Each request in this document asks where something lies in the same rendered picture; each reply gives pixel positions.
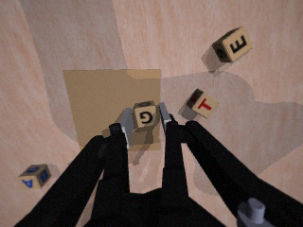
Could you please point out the tan flat mat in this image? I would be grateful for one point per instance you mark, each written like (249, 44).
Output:
(98, 99)

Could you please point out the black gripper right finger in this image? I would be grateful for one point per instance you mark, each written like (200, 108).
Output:
(252, 201)

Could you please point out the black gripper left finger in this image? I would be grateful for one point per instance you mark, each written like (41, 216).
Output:
(64, 202)

